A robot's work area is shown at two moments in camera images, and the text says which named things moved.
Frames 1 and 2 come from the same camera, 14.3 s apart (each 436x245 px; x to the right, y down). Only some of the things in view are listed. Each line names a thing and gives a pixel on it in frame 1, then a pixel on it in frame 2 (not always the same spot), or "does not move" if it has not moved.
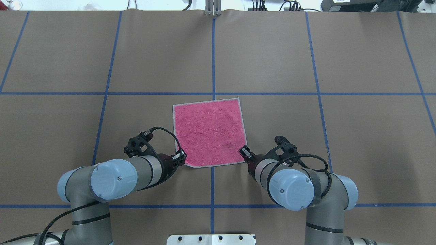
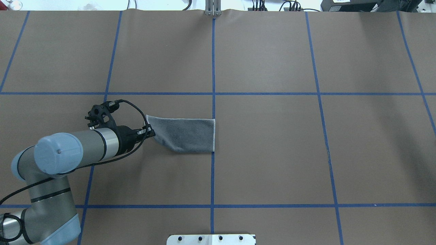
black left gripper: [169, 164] → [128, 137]
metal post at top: [213, 7] does not move
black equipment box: [373, 5] does not move
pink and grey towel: [211, 132] → [187, 135]
